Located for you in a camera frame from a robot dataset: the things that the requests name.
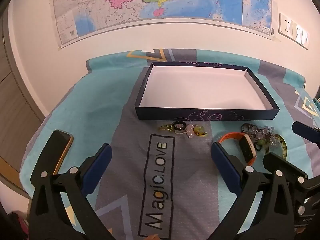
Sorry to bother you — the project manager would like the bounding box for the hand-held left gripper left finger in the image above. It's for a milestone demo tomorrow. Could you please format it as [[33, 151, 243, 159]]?
[[29, 144, 118, 240]]

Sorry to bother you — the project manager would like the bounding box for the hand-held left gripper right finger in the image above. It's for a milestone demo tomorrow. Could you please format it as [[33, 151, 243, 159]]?
[[207, 142, 297, 240]]

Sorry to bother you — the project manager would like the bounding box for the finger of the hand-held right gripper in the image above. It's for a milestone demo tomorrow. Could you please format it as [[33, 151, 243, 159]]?
[[262, 152, 310, 183], [292, 121, 320, 143]]

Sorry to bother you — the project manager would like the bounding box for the green mottled bangle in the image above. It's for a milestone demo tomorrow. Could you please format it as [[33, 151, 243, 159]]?
[[265, 134, 288, 159]]

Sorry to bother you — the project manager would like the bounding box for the orange smartwatch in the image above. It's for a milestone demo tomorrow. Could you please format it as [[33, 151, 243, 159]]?
[[216, 132, 258, 165]]

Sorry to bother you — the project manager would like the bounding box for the clear crystal bead bracelet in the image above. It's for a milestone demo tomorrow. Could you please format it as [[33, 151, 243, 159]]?
[[250, 126, 275, 141]]

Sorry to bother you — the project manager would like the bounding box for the purple bead bracelet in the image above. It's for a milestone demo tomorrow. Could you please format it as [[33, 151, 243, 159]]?
[[241, 123, 258, 133]]

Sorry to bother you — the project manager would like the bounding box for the pink stone charm ring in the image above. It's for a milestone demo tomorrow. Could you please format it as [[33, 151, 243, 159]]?
[[184, 124, 197, 139]]

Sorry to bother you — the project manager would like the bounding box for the black ring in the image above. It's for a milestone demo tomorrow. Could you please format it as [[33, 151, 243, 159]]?
[[173, 121, 187, 133]]

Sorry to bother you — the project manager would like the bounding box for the dark blue cardboard box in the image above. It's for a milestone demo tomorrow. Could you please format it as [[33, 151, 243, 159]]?
[[134, 62, 280, 122]]

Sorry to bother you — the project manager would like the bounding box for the black phone with gold edge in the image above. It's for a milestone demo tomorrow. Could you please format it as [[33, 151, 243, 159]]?
[[37, 129, 74, 177]]

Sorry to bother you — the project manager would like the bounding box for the red pink cloth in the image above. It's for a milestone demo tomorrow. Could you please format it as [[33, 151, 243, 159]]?
[[9, 211, 30, 240]]

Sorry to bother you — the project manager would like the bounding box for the brown wooden door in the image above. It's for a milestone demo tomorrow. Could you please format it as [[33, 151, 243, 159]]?
[[0, 17, 47, 175]]

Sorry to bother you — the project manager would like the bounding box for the yellow charm with beaded ring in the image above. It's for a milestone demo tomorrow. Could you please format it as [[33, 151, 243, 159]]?
[[195, 125, 209, 137]]

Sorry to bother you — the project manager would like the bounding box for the white wall socket panel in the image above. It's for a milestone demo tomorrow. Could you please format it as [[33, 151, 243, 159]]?
[[294, 23, 304, 43], [301, 29, 310, 50], [278, 12, 295, 37]]

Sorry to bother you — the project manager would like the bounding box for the colourful wall map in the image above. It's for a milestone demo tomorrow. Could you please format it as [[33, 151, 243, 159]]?
[[51, 0, 280, 52]]

